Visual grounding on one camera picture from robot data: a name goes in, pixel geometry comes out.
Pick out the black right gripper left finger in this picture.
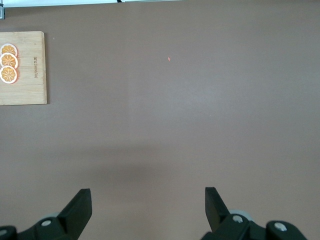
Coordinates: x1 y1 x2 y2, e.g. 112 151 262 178
15 188 93 240

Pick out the orange slice toy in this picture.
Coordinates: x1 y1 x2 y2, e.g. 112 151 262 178
0 43 20 57
0 65 19 84
0 52 19 69

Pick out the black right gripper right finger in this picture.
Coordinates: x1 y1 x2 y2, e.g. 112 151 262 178
199 186 269 240

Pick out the bamboo cutting board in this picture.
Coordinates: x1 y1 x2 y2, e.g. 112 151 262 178
0 30 48 106

